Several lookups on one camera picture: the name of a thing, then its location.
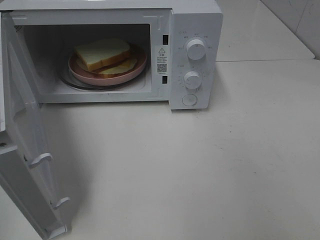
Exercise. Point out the round microwave door button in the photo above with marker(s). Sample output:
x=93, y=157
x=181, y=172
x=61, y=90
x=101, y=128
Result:
x=189, y=100

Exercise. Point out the white bread sandwich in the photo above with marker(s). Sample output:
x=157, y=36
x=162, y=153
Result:
x=111, y=56

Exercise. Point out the pink round plate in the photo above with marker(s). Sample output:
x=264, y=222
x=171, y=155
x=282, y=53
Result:
x=82, y=75

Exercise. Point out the white microwave door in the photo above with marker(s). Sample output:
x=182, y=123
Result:
x=27, y=172

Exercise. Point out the white lower microwave knob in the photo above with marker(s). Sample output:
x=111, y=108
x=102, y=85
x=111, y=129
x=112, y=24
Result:
x=192, y=80

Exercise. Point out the white microwave knob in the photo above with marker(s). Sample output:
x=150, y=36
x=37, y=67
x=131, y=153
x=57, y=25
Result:
x=196, y=48
x=192, y=80

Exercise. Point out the white upper microwave knob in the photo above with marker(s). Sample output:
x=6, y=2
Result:
x=196, y=48

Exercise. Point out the glass microwave turntable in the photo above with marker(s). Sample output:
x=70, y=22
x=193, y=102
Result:
x=135, y=84

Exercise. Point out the white microwave oven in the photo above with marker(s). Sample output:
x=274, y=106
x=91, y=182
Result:
x=53, y=28

